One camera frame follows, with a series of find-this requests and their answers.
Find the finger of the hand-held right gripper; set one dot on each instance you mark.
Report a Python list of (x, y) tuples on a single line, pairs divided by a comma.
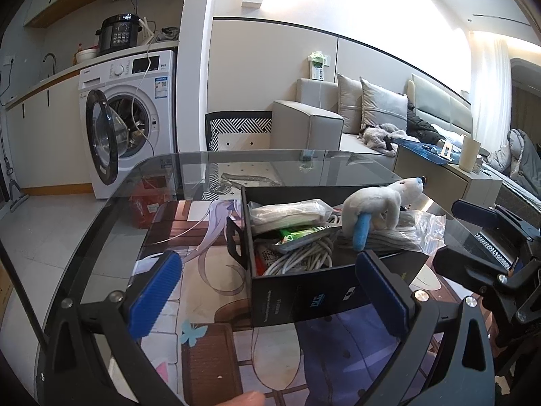
[(469, 266), (473, 213)]

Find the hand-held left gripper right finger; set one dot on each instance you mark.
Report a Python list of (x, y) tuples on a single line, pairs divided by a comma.
[(386, 292)]

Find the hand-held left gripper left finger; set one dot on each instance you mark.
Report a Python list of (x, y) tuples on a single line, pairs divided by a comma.
[(154, 294)]

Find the clear bag of grey cloth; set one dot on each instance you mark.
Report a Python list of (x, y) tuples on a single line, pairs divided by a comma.
[(401, 230)]

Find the black cardboard box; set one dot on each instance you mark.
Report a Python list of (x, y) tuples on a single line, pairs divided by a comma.
[(321, 296)]

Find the white plush toy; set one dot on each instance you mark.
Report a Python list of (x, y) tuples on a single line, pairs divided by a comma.
[(376, 203)]

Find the green snack packet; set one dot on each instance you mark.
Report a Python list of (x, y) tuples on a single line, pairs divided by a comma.
[(302, 236)]

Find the clear bag of white cloth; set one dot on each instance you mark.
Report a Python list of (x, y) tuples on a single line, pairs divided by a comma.
[(287, 215)]

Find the person's left hand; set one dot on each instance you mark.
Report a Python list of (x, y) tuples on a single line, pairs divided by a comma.
[(245, 399)]

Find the beige coffee table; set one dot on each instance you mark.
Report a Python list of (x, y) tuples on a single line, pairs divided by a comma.
[(448, 182)]

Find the white cylindrical cup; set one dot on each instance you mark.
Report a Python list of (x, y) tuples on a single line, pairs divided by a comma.
[(469, 154)]

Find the printed cartoon table mat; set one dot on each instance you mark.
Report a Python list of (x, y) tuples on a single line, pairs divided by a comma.
[(211, 262)]

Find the grey puffer jacket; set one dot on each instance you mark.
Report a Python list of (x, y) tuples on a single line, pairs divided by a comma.
[(517, 160)]

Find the blue table mat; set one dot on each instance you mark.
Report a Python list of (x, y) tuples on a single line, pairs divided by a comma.
[(422, 150)]

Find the red box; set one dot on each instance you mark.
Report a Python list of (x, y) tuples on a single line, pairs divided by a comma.
[(152, 205)]

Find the black jacket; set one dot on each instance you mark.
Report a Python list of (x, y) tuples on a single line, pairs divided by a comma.
[(422, 124)]

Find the white red printed packet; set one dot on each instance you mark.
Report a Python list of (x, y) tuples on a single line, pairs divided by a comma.
[(266, 260)]

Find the grey furry cloth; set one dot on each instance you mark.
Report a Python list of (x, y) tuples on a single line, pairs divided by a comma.
[(380, 137)]

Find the white curtain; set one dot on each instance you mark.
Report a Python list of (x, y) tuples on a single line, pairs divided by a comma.
[(490, 89)]

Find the wide grey pillow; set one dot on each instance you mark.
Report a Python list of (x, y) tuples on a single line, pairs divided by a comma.
[(382, 105)]

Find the small blue white object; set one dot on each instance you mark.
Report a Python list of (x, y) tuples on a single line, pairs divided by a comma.
[(307, 156)]

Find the narrow grey pillow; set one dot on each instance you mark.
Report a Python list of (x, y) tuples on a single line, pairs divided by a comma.
[(350, 101)]

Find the floor mop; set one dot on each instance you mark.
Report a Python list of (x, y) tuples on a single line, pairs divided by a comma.
[(12, 182)]

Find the beige sofa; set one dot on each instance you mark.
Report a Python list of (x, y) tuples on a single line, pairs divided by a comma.
[(304, 127)]

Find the black white patterned chair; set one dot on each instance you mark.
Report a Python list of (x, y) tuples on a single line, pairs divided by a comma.
[(239, 129)]

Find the kitchen counter cabinet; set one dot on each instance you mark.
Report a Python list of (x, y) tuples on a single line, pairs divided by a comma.
[(46, 135)]

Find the white washing machine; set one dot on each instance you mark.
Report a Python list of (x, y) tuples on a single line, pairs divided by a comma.
[(139, 93)]

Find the white bowl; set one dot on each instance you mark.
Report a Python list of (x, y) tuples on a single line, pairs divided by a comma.
[(86, 56)]

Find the chrome kitchen faucet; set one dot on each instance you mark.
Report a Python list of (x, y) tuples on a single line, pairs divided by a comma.
[(50, 61)]

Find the black pressure cooker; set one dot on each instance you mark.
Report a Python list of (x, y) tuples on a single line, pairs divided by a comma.
[(120, 34)]

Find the green white wall device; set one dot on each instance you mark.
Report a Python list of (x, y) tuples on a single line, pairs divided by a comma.
[(319, 65)]

